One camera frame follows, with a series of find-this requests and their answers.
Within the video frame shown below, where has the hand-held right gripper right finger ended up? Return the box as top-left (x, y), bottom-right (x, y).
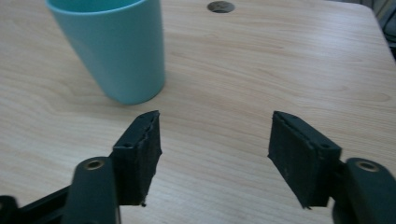
top-left (267, 110), bottom-right (343, 210)

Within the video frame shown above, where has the teal plastic cup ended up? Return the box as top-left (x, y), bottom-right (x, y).
top-left (45, 0), bottom-right (166, 106)

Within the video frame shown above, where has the dark chair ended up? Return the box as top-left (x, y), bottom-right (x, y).
top-left (372, 0), bottom-right (396, 61)

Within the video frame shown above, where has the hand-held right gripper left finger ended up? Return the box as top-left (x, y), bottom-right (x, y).
top-left (109, 109), bottom-right (163, 207)

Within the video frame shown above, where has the round cable hole in table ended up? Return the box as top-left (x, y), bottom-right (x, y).
top-left (206, 0), bottom-right (236, 14)

